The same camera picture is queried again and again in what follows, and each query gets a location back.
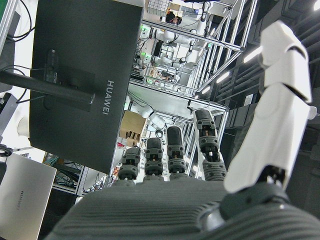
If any white humanoid robot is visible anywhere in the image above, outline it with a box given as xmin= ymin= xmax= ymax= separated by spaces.
xmin=149 ymin=14 xmax=208 ymax=65

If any black Huawei monitor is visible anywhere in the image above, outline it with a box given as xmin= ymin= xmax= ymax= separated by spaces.
xmin=28 ymin=0 xmax=144 ymax=175

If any person head dark hair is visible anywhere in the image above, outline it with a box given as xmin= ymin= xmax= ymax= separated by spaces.
xmin=165 ymin=11 xmax=183 ymax=26

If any green conveyor belt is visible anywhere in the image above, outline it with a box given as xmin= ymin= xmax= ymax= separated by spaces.
xmin=0 ymin=0 xmax=19 ymax=48

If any grey dock box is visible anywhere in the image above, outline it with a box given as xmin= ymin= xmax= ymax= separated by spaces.
xmin=0 ymin=92 xmax=20 ymax=136

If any brown cardboard box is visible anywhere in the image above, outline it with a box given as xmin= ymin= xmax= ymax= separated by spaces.
xmin=119 ymin=110 xmax=147 ymax=148

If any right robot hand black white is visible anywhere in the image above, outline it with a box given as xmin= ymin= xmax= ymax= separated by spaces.
xmin=43 ymin=21 xmax=320 ymax=240

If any aluminium frame cage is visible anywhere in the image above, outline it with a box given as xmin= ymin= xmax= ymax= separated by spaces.
xmin=189 ymin=0 xmax=260 ymax=93

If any white paper cup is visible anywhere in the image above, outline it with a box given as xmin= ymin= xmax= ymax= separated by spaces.
xmin=17 ymin=116 xmax=31 ymax=137

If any silver Huawei laptop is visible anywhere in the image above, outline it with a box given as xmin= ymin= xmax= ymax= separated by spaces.
xmin=0 ymin=152 xmax=58 ymax=240

